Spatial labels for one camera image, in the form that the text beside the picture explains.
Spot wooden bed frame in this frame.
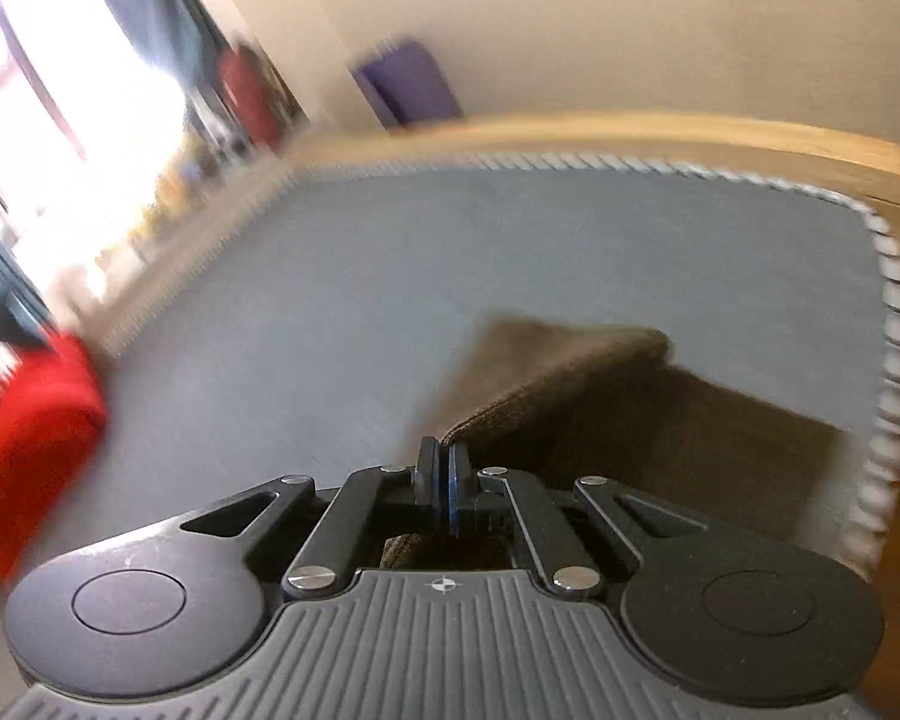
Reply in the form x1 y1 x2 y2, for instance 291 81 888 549
283 110 900 209

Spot dark olive knit pants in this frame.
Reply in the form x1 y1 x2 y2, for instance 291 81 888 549
379 317 845 571

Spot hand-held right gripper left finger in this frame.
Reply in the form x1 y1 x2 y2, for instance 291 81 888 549
180 434 445 598

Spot blue curtain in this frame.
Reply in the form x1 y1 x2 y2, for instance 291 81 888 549
96 0 222 95

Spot red patterned cushion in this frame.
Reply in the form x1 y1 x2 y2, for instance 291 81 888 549
220 44 284 152

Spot purple yoga blocks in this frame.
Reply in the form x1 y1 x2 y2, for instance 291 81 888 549
352 40 465 130

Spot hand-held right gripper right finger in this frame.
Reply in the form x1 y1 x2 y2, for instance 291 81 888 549
445 441 710 599

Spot red folded blanket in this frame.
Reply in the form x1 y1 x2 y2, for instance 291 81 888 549
0 329 109 584

